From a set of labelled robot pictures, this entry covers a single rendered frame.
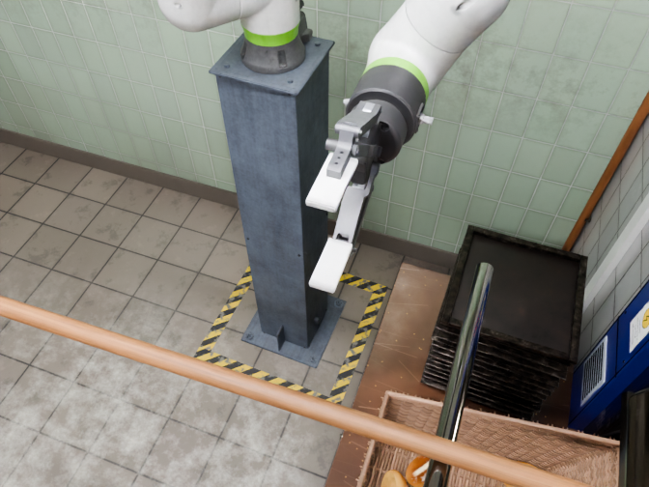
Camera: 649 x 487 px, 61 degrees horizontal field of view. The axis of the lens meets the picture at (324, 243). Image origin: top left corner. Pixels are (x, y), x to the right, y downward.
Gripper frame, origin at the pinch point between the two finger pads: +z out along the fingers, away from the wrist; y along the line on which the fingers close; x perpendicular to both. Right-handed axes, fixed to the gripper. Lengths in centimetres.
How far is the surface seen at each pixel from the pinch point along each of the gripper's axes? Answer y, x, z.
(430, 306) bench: 91, -12, -56
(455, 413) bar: 31.0, -19.3, -0.5
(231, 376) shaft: 27.8, 11.8, 6.2
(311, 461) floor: 148, 12, -20
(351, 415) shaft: 27.7, -5.9, 5.9
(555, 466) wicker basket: 84, -48, -19
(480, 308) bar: 31.1, -19.8, -18.9
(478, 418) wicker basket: 72, -28, -19
